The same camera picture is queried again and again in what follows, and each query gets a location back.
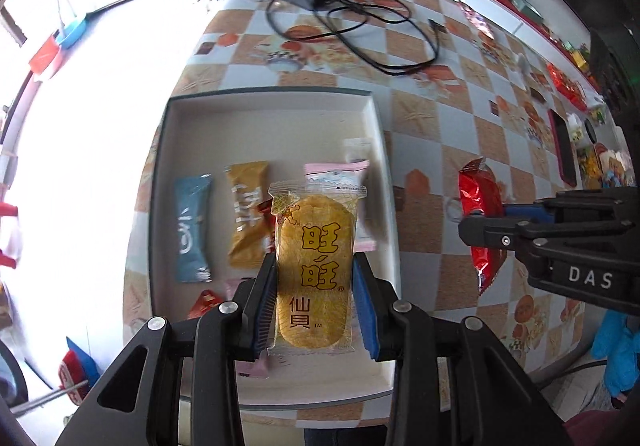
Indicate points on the yellow rice cracker packet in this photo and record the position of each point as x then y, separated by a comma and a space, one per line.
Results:
315, 237

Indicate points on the gold brown snack bar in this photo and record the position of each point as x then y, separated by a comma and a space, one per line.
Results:
250, 239

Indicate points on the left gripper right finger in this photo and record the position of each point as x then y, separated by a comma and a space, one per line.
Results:
454, 382

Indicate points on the red plastic stool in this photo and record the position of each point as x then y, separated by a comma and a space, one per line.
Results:
9, 218

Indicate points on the light blue snack bar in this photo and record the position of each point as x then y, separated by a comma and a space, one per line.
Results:
191, 205

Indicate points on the pink white cookie packet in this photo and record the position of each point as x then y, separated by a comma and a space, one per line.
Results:
345, 183

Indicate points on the large red snack bag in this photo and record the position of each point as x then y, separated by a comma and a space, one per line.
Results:
481, 201

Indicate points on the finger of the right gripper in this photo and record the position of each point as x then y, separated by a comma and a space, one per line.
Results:
501, 233
534, 212

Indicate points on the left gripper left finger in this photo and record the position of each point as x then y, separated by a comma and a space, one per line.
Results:
136, 400

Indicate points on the small red snack packet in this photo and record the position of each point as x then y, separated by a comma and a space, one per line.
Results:
206, 301

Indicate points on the red cased smartphone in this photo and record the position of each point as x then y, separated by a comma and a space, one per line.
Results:
563, 149

